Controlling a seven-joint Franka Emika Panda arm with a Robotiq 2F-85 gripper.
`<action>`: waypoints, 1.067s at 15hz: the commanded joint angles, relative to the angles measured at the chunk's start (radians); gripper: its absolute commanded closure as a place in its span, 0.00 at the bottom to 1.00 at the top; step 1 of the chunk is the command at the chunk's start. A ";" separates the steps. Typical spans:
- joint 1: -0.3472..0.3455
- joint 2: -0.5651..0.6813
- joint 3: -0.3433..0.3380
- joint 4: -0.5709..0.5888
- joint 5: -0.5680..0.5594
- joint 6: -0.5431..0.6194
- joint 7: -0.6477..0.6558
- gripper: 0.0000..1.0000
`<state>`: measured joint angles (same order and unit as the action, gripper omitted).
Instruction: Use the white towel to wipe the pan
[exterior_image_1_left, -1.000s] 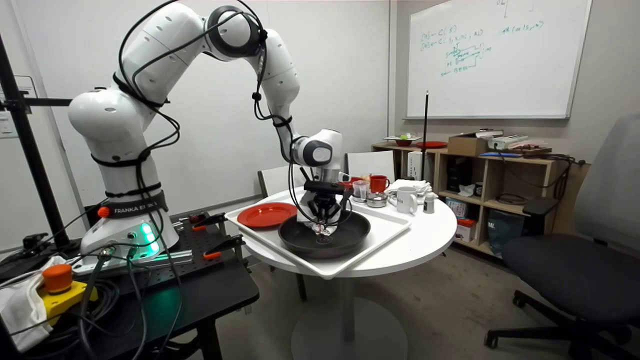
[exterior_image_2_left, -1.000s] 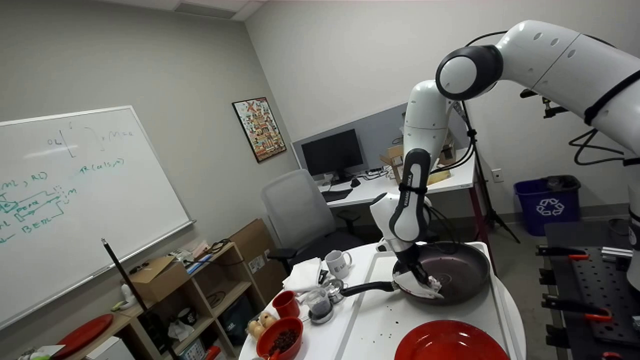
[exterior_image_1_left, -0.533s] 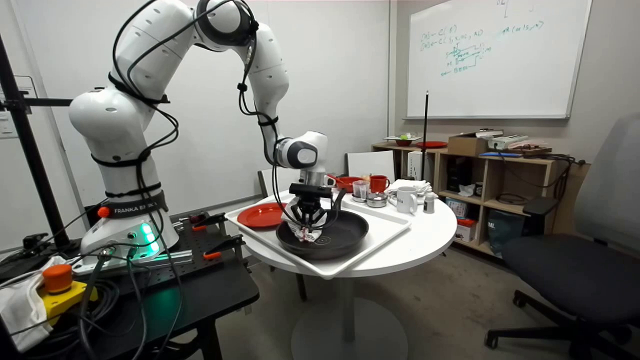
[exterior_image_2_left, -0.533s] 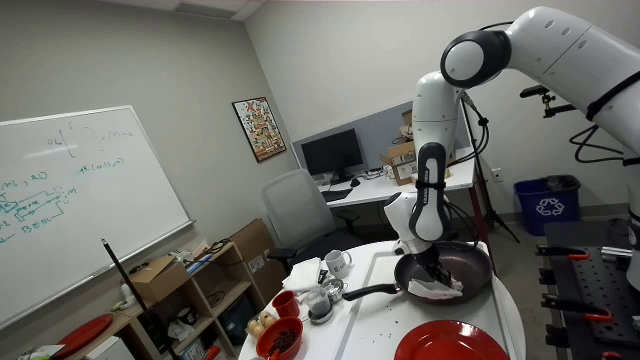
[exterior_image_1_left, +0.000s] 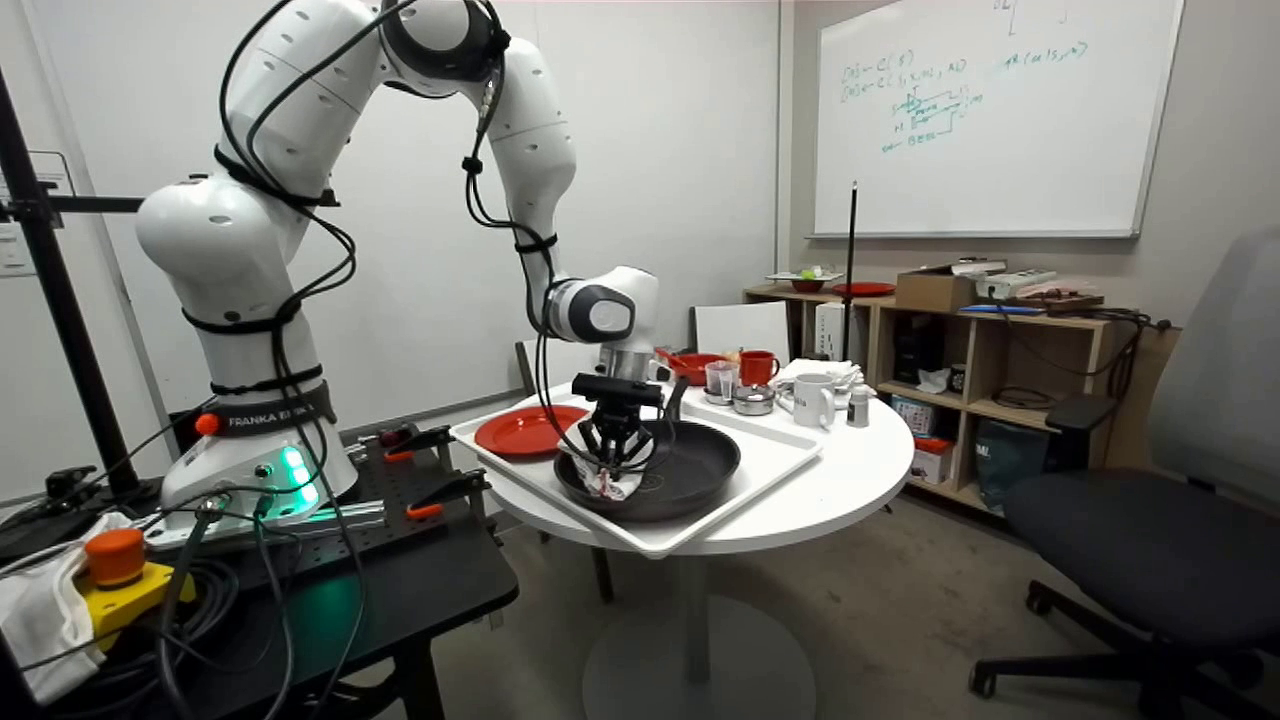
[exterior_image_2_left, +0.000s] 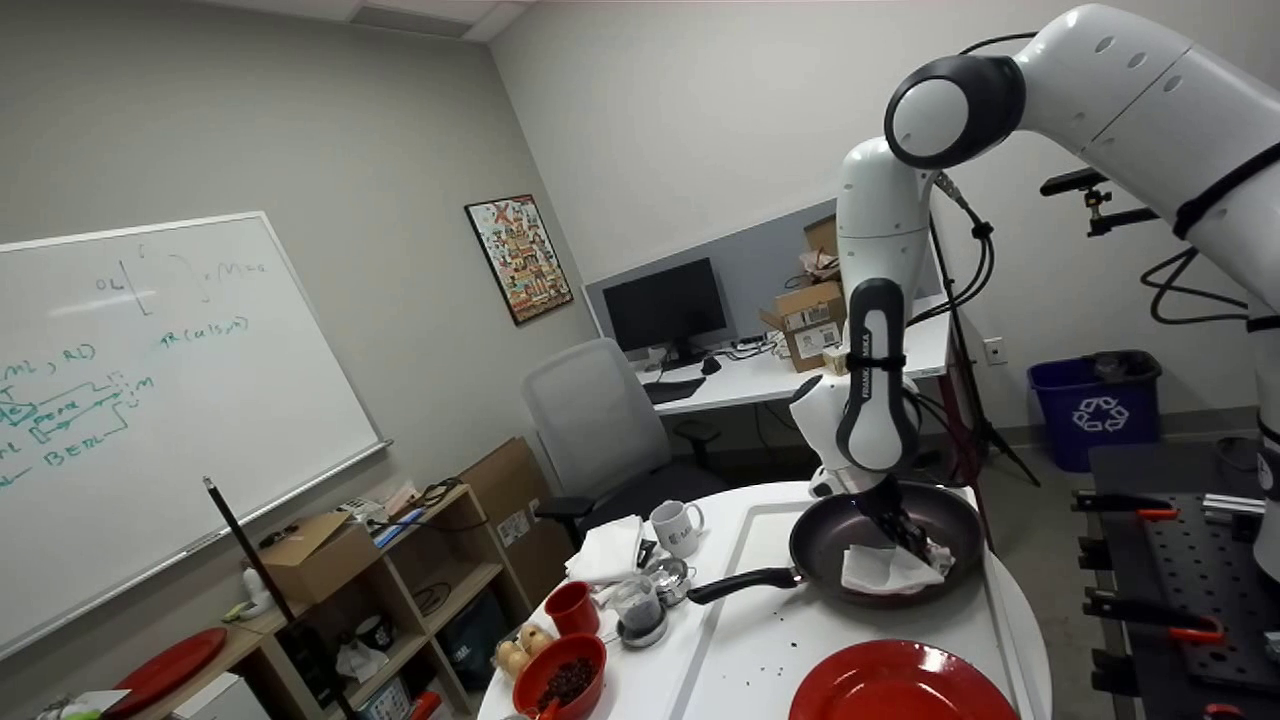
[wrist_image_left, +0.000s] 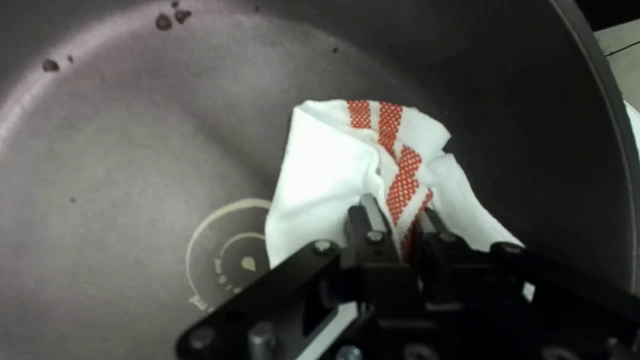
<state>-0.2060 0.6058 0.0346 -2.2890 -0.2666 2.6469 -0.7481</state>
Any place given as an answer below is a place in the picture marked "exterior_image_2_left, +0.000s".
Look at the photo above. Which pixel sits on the grey office chair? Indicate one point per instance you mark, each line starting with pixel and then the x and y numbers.
pixel 590 420

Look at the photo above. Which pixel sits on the silver metal part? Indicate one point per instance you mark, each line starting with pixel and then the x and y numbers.
pixel 1232 508

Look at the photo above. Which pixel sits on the black pole stand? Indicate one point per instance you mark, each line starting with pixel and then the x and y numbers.
pixel 260 580

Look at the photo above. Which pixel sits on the black computer mouse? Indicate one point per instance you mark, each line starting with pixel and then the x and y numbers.
pixel 711 366

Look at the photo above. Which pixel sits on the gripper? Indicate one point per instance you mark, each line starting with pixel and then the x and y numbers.
pixel 883 503

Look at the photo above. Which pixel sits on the white bottle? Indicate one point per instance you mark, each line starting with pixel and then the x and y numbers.
pixel 256 592

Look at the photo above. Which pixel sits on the black tripod stand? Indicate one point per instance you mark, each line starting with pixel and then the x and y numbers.
pixel 972 380

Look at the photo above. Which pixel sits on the heap of yellow round vegetables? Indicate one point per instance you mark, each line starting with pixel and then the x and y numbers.
pixel 522 650

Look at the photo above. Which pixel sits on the flat cardboard box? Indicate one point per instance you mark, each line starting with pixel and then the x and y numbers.
pixel 510 490

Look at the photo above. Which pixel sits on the black mug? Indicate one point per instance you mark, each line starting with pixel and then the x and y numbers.
pixel 374 632

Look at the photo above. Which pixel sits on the camera on mount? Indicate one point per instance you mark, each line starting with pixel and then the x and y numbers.
pixel 1095 195

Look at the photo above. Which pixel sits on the dark blue storage bin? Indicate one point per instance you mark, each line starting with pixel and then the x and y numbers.
pixel 472 640

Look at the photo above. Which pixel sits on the white box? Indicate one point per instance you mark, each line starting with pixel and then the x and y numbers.
pixel 220 700

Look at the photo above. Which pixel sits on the white towel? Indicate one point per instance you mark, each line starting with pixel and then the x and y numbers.
pixel 880 572

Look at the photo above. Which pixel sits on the white desk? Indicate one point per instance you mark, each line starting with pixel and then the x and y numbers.
pixel 750 380

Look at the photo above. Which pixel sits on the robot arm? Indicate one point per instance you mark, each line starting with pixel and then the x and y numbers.
pixel 1120 90

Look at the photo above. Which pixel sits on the glass jar with dark lid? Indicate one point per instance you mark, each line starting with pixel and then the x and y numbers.
pixel 638 610

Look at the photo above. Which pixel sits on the wall socket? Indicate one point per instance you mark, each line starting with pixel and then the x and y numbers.
pixel 994 351

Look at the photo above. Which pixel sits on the black monitor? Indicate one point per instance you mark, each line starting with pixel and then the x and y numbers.
pixel 665 305

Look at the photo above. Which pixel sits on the whiteboard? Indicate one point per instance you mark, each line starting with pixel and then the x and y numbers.
pixel 150 400

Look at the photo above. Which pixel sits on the stack of white napkins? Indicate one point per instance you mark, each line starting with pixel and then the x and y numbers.
pixel 607 550

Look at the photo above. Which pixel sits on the white mug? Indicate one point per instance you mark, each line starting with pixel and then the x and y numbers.
pixel 676 530

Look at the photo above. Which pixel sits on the dark frying pan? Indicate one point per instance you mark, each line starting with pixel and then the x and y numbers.
pixel 840 530

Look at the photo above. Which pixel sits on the stack of cardboard boxes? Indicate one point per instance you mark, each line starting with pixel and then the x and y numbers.
pixel 810 320

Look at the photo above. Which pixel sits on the large red plate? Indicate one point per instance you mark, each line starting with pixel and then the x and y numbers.
pixel 890 685

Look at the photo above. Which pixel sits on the blue recycling bin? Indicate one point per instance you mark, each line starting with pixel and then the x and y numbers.
pixel 1095 410

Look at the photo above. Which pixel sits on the black keyboard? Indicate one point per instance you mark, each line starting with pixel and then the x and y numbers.
pixel 674 390

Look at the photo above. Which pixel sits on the red bowl of beans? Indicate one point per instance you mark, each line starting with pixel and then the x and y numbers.
pixel 560 685

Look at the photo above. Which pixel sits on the framed colourful poster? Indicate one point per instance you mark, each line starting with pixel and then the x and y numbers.
pixel 518 258

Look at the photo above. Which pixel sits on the red cup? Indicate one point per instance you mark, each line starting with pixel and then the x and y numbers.
pixel 572 610

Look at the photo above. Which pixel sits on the open cardboard box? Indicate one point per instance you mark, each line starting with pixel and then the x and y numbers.
pixel 315 560

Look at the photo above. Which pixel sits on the wooden shelf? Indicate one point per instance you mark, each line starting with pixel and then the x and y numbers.
pixel 440 560

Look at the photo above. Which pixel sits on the small silver bowl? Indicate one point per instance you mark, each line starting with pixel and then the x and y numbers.
pixel 668 578

